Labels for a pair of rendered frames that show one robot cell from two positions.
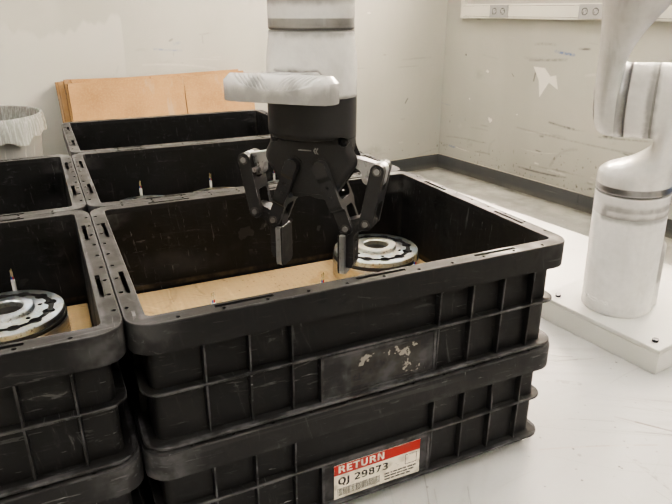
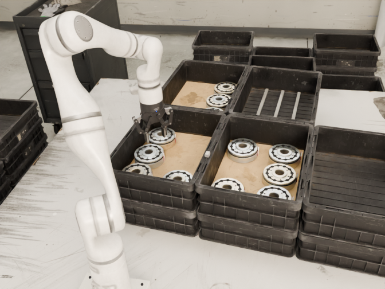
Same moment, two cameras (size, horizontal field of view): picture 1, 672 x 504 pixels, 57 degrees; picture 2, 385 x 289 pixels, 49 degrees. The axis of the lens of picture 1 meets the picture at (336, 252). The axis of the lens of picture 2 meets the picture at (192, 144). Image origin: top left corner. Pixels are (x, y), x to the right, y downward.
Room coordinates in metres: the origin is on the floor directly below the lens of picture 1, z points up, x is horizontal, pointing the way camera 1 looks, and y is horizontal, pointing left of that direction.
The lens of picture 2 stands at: (1.45, -0.73, 1.73)
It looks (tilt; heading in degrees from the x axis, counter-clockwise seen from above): 36 degrees down; 135
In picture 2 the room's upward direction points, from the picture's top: 3 degrees counter-clockwise
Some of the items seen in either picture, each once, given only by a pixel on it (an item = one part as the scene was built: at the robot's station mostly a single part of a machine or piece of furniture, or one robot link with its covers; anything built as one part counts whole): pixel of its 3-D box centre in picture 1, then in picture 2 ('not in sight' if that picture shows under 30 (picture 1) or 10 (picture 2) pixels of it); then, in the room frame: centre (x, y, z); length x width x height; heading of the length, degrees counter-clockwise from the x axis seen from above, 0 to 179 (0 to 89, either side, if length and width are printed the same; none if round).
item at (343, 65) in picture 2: not in sight; (340, 73); (0.34, 1.85, 0.37); 0.40 x 0.30 x 0.45; 32
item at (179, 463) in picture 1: (314, 368); (172, 179); (0.58, 0.02, 0.76); 0.40 x 0.30 x 0.12; 115
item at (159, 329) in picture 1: (312, 234); (168, 142); (0.58, 0.02, 0.92); 0.40 x 0.30 x 0.02; 115
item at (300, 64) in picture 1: (302, 57); (147, 87); (0.51, 0.03, 1.09); 0.11 x 0.09 x 0.06; 159
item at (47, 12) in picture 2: not in sight; (48, 10); (-1.09, 0.59, 0.88); 0.25 x 0.19 x 0.03; 122
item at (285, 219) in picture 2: (231, 203); (258, 168); (0.86, 0.15, 0.87); 0.40 x 0.30 x 0.11; 115
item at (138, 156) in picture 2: not in sight; (149, 153); (0.52, -0.01, 0.86); 0.10 x 0.10 x 0.01
